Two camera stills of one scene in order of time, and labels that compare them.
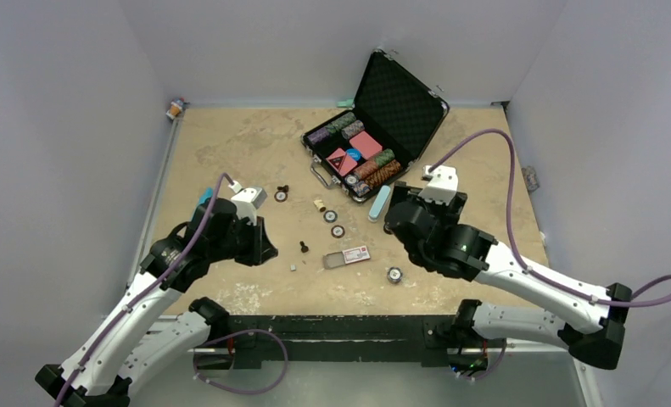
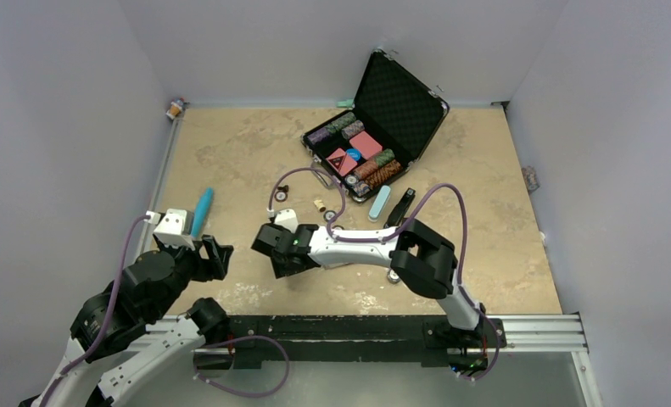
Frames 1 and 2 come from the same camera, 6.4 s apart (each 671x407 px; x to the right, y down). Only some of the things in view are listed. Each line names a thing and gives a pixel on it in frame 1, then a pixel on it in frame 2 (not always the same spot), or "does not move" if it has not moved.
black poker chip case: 382,137 does not move
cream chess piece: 320,205 does not move
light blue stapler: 378,203 does not move
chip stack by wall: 530,177 does not move
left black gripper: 260,248 → 217,264
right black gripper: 450,214 → 282,270
